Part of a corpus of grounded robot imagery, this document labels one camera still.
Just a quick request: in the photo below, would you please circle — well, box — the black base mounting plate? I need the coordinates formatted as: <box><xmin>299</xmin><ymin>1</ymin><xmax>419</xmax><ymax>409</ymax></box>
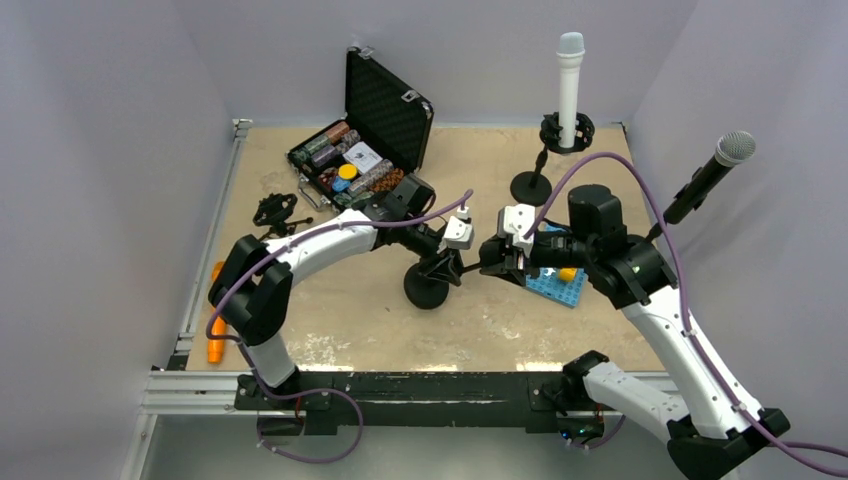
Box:
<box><xmin>234</xmin><ymin>371</ymin><xmax>620</xmax><ymax>442</ymax></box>

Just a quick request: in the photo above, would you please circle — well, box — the black tripod shock mount stand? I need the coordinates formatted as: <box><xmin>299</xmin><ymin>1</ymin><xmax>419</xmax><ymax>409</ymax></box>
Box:
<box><xmin>252</xmin><ymin>193</ymin><xmax>314</xmax><ymax>241</ymax></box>

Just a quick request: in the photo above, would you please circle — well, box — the orange lego brick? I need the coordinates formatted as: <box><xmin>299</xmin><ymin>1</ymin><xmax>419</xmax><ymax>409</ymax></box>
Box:
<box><xmin>557</xmin><ymin>268</ymin><xmax>579</xmax><ymax>283</ymax></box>

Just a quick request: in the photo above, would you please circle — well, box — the orange microphone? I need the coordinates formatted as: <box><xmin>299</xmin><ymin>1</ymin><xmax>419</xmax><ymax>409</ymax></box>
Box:
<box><xmin>207</xmin><ymin>261</ymin><xmax>228</xmax><ymax>365</ymax></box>

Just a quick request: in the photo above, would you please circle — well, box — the black shock mount round stand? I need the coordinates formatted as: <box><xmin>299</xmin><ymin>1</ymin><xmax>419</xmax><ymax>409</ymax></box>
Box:
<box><xmin>510</xmin><ymin>112</ymin><xmax>595</xmax><ymax>207</ymax></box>

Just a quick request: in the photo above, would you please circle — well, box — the blue lego baseplate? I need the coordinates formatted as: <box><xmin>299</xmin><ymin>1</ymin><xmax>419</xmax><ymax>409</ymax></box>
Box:
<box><xmin>525</xmin><ymin>267</ymin><xmax>588</xmax><ymax>308</ymax></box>

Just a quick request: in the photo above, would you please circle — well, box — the yellow round chip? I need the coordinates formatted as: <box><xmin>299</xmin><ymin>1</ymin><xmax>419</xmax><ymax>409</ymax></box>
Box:
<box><xmin>337</xmin><ymin>164</ymin><xmax>358</xmax><ymax>181</ymax></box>

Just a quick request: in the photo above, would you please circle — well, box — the white card deck box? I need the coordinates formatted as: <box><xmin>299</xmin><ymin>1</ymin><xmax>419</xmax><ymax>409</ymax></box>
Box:
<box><xmin>343</xmin><ymin>141</ymin><xmax>383</xmax><ymax>175</ymax></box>

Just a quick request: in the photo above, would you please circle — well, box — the black microphone silver grille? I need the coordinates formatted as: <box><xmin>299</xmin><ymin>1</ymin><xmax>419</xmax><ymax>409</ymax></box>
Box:
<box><xmin>663</xmin><ymin>131</ymin><xmax>756</xmax><ymax>225</ymax></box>

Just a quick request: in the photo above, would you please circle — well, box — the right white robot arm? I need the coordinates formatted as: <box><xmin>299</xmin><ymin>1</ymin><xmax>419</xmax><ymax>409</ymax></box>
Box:
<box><xmin>479</xmin><ymin>184</ymin><xmax>790</xmax><ymax>479</ymax></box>

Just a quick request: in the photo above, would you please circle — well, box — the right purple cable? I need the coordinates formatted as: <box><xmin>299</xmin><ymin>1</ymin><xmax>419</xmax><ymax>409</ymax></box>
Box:
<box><xmin>523</xmin><ymin>152</ymin><xmax>848</xmax><ymax>478</ymax></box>

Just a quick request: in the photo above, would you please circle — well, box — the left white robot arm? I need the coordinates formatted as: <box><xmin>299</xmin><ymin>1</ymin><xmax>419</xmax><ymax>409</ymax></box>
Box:
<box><xmin>207</xmin><ymin>175</ymin><xmax>473</xmax><ymax>409</ymax></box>

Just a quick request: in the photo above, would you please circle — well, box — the purple cable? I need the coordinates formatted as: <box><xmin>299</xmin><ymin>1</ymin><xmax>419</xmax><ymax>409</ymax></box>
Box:
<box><xmin>205</xmin><ymin>188</ymin><xmax>476</xmax><ymax>465</ymax></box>
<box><xmin>523</xmin><ymin>152</ymin><xmax>848</xmax><ymax>478</ymax></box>

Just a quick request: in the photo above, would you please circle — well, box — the black poker chip case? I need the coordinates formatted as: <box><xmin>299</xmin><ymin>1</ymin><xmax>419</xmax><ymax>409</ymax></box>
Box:
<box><xmin>285</xmin><ymin>46</ymin><xmax>434</xmax><ymax>211</ymax></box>

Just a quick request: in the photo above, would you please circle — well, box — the black stand at right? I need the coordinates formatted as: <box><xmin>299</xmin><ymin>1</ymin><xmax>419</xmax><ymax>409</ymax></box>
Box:
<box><xmin>645</xmin><ymin>221</ymin><xmax>668</xmax><ymax>242</ymax></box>

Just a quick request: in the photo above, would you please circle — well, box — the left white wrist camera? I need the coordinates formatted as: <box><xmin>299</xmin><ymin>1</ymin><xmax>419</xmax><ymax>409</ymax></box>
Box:
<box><xmin>442</xmin><ymin>206</ymin><xmax>474</xmax><ymax>250</ymax></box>

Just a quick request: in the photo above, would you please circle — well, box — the black round base clip stand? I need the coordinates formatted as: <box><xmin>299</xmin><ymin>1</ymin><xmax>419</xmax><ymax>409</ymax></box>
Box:
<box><xmin>403</xmin><ymin>263</ymin><xmax>480</xmax><ymax>310</ymax></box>

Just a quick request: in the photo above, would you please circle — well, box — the white microphone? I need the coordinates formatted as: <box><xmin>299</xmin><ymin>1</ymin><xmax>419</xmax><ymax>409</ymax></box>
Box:
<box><xmin>556</xmin><ymin>32</ymin><xmax>585</xmax><ymax>150</ymax></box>

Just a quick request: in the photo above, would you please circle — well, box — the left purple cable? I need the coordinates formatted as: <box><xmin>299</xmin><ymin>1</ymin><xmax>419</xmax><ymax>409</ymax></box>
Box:
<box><xmin>205</xmin><ymin>188</ymin><xmax>476</xmax><ymax>465</ymax></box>

